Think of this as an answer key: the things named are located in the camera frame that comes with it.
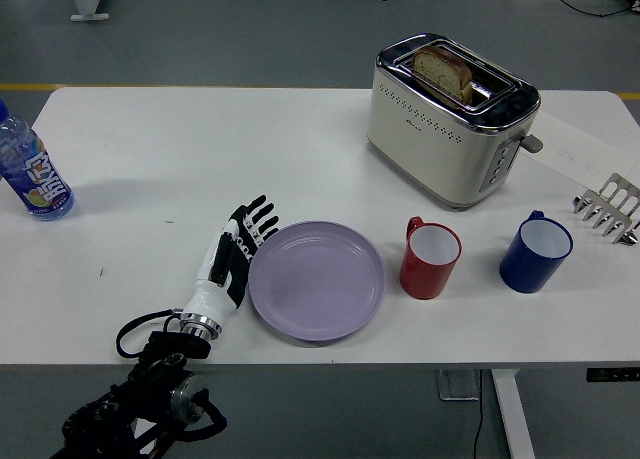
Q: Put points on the white table leg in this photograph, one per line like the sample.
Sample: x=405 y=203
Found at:
x=512 y=419

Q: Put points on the black table control panel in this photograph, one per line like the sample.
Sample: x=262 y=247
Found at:
x=612 y=374

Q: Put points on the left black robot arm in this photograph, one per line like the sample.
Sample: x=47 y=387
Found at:
x=165 y=379

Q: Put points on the purple plate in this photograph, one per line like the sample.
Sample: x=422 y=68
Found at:
x=317 y=284

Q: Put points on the bread slice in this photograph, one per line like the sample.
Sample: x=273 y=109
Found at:
x=442 y=71

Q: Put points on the blue mug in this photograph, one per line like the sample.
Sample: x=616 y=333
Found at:
x=525 y=271

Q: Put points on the blue drink bottle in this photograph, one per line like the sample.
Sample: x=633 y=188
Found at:
x=32 y=164

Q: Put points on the left white-black robot hand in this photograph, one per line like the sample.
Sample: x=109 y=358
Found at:
x=210 y=294

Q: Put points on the red mug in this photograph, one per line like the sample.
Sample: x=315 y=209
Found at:
x=425 y=279

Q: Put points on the cream and chrome toaster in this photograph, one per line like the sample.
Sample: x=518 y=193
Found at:
x=430 y=154

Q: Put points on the white stand base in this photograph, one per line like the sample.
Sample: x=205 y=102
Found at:
x=87 y=1

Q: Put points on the white paper sheet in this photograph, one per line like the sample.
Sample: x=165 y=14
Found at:
x=590 y=146

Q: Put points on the grey box under table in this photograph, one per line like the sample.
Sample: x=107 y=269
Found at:
x=457 y=385

